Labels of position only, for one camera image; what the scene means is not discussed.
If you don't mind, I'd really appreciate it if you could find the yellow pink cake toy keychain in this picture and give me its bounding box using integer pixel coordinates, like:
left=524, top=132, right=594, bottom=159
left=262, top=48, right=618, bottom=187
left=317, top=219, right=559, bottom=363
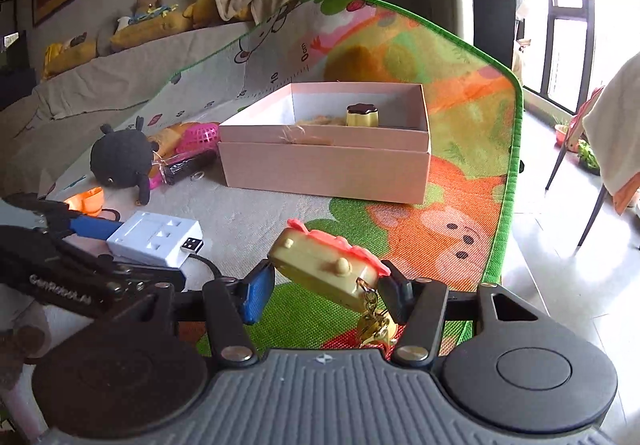
left=268, top=218, right=398, bottom=350

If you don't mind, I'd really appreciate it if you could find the yellow plush at left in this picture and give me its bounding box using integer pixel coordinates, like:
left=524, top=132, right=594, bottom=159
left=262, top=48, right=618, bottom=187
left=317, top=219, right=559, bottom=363
left=41, top=33, right=98, bottom=81

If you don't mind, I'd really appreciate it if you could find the beige knitted cloth toy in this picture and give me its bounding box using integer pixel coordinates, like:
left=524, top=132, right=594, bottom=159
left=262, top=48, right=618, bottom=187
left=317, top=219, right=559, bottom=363
left=295, top=116, right=346, bottom=126

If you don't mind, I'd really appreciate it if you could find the yellow brown pudding toy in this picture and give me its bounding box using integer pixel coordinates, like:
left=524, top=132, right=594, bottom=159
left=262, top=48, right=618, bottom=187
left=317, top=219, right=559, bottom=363
left=346, top=102, right=378, bottom=127

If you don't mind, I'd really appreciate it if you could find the yellow duck plush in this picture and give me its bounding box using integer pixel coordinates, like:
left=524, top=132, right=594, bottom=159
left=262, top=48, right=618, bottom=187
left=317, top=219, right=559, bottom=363
left=182, top=0, right=220, bottom=29

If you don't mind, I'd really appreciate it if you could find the black cylindrical tube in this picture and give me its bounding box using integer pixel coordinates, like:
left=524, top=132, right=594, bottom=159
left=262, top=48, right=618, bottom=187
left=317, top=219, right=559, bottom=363
left=160, top=150, right=218, bottom=185

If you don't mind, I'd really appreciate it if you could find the orange plastic cup toy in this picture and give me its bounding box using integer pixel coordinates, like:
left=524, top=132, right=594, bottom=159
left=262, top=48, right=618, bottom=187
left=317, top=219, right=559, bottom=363
left=64, top=187, right=104, bottom=217

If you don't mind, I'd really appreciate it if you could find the pink plastic basket toy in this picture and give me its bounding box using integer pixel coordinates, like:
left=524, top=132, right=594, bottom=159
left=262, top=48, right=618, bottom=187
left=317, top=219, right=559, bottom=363
left=175, top=122, right=219, bottom=153

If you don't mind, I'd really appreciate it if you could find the black round plush toy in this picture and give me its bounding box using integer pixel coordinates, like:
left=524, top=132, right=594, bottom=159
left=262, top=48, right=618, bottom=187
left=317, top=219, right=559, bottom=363
left=90, top=116, right=160, bottom=205

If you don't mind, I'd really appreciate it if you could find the chair with cream cloth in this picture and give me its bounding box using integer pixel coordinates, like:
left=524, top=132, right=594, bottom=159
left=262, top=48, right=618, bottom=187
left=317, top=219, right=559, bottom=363
left=551, top=56, right=639, bottom=243

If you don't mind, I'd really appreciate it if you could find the brown bear plush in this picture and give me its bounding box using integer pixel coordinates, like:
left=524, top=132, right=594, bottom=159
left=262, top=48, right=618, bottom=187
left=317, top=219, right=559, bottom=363
left=134, top=0, right=163, bottom=16

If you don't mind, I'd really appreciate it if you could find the white electronic device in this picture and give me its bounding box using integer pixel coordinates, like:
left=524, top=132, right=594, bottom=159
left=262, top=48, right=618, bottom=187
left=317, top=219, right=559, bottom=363
left=106, top=211, right=204, bottom=269

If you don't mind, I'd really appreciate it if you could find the long yellow plush pillow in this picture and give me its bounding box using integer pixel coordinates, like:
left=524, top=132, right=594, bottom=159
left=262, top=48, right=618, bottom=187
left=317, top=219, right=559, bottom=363
left=110, top=12, right=192, bottom=52

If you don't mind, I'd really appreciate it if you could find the pink cardboard box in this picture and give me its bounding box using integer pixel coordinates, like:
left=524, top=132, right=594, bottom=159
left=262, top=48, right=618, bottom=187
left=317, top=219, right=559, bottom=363
left=218, top=82, right=431, bottom=204

